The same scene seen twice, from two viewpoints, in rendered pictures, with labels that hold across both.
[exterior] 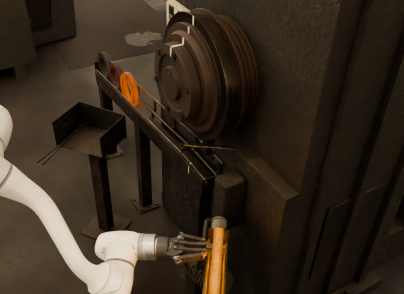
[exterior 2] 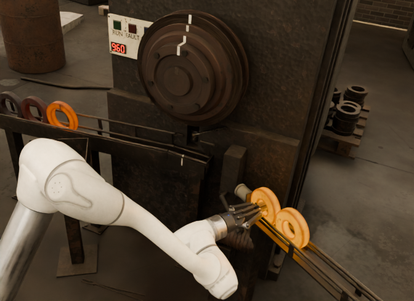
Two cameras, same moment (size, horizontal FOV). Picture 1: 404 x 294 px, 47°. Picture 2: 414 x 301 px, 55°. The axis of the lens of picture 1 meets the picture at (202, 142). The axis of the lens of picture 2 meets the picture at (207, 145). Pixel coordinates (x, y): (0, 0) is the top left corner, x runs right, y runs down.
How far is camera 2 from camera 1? 0.91 m
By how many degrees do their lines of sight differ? 31
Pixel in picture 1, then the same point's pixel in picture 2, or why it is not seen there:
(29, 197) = (139, 215)
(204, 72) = (217, 60)
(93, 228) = (66, 267)
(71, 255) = (189, 255)
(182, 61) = (197, 55)
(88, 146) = not seen: hidden behind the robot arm
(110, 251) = (196, 244)
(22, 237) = not seen: outside the picture
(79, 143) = not seen: hidden behind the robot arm
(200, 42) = (207, 36)
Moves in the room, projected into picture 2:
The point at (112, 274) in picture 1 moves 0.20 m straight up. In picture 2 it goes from (219, 258) to (225, 213)
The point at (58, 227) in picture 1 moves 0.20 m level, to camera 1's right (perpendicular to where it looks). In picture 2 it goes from (169, 234) to (223, 212)
